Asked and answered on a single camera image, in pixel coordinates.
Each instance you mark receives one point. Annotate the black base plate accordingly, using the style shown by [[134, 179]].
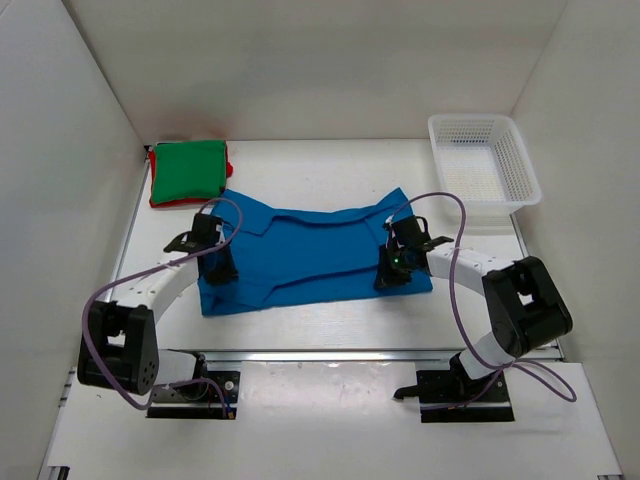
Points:
[[444, 398], [201, 401]]

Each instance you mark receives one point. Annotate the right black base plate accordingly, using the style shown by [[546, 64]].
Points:
[[444, 398]]

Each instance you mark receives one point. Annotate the white plastic basket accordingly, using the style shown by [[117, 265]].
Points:
[[482, 159]]

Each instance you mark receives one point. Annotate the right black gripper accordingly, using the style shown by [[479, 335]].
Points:
[[385, 278]]

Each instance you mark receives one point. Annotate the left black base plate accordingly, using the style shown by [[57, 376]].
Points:
[[201, 401]]

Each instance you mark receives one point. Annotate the aluminium rail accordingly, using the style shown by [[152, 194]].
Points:
[[323, 356]]

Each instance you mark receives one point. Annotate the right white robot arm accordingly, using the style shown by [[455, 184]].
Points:
[[525, 308]]

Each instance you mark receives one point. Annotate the folded red t shirt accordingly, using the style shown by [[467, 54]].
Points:
[[229, 167]]

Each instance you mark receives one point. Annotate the blue t shirt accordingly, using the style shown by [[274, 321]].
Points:
[[290, 257]]

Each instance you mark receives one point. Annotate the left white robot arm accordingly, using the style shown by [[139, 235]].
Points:
[[119, 348]]

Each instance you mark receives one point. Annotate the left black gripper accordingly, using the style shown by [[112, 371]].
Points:
[[222, 276]]

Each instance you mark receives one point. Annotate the folded green t shirt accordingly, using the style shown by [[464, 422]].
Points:
[[187, 172]]

